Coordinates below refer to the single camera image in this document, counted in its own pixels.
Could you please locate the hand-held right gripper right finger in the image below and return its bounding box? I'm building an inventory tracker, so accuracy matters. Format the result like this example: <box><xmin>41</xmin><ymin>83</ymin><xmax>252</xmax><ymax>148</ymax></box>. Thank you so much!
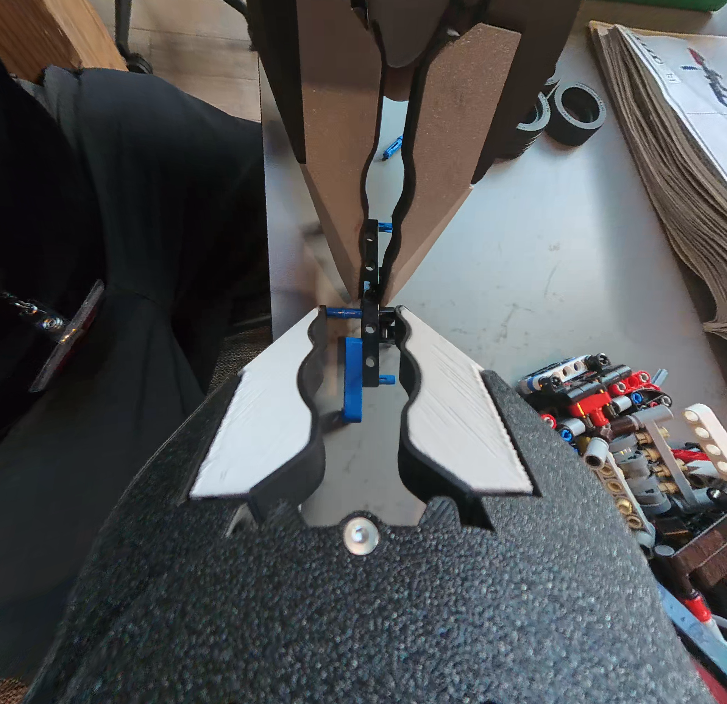
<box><xmin>395</xmin><ymin>305</ymin><xmax>536</xmax><ymax>500</ymax></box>

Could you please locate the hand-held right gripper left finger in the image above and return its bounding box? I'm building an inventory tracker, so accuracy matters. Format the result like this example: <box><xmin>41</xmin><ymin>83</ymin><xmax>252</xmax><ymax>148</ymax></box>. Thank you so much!
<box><xmin>189</xmin><ymin>308</ymin><xmax>329</xmax><ymax>520</ymax></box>

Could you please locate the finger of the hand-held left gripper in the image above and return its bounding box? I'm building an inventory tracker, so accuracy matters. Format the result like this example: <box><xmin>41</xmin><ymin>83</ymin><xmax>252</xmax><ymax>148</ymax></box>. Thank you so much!
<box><xmin>382</xmin><ymin>22</ymin><xmax>523</xmax><ymax>307</ymax></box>
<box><xmin>295</xmin><ymin>0</ymin><xmax>387</xmax><ymax>297</ymax></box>

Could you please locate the black beam brick assembly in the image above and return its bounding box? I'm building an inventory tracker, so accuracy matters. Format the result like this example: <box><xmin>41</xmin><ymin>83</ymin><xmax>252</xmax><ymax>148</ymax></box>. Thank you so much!
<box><xmin>325</xmin><ymin>218</ymin><xmax>411</xmax><ymax>425</ymax></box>

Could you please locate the instruction booklet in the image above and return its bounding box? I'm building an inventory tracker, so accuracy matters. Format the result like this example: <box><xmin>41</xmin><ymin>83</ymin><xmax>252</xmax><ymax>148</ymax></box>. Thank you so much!
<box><xmin>588</xmin><ymin>20</ymin><xmax>727</xmax><ymax>338</ymax></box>

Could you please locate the toy brick race car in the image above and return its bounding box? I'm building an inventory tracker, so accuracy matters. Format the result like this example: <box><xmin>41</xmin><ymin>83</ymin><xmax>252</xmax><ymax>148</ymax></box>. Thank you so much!
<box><xmin>516</xmin><ymin>352</ymin><xmax>727</xmax><ymax>704</ymax></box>

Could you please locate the clear badge holder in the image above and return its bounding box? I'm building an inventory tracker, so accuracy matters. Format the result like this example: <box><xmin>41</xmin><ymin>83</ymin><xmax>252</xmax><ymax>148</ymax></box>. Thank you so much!
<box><xmin>28</xmin><ymin>278</ymin><xmax>107</xmax><ymax>394</ymax></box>

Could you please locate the person's black-clothed body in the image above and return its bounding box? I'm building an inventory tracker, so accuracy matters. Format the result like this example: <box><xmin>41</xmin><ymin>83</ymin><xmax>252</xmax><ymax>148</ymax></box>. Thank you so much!
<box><xmin>0</xmin><ymin>62</ymin><xmax>273</xmax><ymax>688</ymax></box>

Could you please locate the wooden box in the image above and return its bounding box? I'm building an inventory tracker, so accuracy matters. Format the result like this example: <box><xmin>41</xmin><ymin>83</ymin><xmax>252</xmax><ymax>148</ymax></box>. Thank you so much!
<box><xmin>0</xmin><ymin>0</ymin><xmax>128</xmax><ymax>84</ymax></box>

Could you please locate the black lanyard with metal clip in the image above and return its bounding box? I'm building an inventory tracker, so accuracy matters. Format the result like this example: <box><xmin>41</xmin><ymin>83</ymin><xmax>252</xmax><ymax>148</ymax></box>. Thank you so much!
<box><xmin>0</xmin><ymin>290</ymin><xmax>64</xmax><ymax>335</ymax></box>

